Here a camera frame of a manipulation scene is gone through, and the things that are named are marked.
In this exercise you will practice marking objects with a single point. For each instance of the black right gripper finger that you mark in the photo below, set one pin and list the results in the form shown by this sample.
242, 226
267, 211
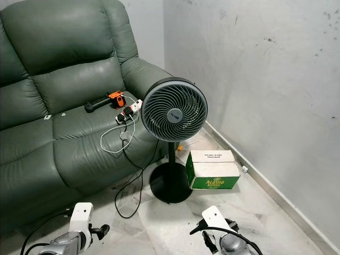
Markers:
194, 231

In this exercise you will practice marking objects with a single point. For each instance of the green and white cardboard box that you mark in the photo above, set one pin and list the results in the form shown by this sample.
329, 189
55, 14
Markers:
212, 169

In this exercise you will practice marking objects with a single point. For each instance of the black pedestal fan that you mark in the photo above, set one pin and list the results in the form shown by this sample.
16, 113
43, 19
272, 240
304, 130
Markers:
174, 112

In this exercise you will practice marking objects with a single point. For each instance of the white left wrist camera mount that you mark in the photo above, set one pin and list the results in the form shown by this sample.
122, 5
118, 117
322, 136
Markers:
81, 218

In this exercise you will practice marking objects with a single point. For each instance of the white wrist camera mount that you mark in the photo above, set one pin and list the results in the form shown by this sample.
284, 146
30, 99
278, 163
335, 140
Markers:
81, 218
215, 218

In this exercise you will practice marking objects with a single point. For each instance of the white power strip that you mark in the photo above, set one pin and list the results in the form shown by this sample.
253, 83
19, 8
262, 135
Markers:
135, 105

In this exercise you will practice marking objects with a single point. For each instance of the dark green leather sofa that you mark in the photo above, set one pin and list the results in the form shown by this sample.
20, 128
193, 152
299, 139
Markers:
74, 53

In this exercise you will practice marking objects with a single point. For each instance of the small white floor object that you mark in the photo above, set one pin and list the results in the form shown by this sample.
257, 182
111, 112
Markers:
244, 169

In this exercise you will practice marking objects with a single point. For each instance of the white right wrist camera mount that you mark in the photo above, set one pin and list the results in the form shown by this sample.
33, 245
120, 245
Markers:
215, 218

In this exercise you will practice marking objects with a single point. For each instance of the orange and black power tool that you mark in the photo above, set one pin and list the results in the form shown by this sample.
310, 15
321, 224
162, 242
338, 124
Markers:
117, 99

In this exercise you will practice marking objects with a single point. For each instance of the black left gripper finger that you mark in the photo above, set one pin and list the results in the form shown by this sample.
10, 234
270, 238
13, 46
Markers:
105, 230

